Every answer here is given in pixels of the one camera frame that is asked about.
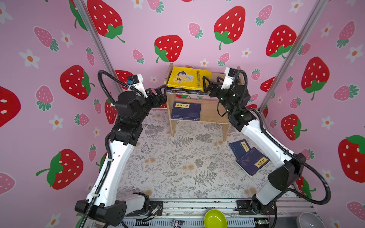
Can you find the black book yellow title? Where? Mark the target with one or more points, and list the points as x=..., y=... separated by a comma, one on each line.
x=180, y=91

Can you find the yellow cartoon cover book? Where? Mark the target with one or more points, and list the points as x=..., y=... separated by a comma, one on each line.
x=188, y=78

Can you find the green bowl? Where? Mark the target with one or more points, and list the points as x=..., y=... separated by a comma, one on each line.
x=215, y=219

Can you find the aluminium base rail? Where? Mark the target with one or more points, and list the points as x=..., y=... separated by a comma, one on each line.
x=191, y=212

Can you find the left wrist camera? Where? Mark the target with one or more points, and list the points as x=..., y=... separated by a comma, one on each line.
x=136, y=82

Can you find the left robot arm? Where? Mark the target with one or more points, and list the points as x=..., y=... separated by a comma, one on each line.
x=101, y=203

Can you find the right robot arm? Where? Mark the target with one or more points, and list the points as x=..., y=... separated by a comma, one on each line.
x=288, y=165

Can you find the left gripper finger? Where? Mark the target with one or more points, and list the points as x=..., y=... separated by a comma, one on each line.
x=152, y=97
x=161, y=96

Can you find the blue book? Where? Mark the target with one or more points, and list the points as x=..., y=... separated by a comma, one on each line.
x=252, y=162
x=186, y=111
x=240, y=148

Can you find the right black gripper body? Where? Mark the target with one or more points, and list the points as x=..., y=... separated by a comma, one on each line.
x=225, y=96

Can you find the grey bowl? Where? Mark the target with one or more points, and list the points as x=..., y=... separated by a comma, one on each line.
x=309, y=220

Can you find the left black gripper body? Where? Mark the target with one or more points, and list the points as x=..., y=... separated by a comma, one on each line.
x=144, y=108

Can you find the wooden two-tier shelf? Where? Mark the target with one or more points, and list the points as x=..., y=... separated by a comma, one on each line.
x=210, y=112

